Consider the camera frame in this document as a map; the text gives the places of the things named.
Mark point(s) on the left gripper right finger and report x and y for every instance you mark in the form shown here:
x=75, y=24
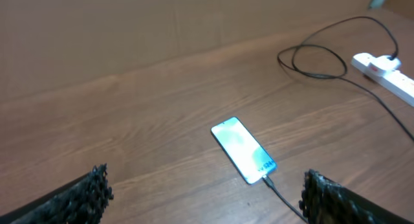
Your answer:
x=325, y=201

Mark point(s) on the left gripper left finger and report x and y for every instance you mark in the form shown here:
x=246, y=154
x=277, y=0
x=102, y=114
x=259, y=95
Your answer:
x=82, y=200

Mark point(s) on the Samsung Galaxy smartphone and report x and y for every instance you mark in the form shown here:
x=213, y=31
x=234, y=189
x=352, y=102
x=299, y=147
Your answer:
x=252, y=161

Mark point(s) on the white charger plug adapter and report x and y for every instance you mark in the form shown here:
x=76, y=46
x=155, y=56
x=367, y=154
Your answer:
x=383, y=65

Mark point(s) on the white power strip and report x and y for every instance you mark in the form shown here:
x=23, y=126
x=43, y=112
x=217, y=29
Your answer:
x=396, y=82

